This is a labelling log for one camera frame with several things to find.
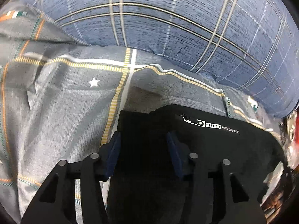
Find black pants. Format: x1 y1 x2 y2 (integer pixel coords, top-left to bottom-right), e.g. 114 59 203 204
107 105 286 223

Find clutter pile beside bed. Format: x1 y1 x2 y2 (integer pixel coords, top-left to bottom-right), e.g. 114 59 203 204
261 108 298 223

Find grey star patterned bedsheet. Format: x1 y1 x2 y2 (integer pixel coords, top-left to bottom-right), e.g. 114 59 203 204
1 1 280 223

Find blue plaid pillow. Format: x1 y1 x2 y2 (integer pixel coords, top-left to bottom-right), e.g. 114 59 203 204
21 0 298 117

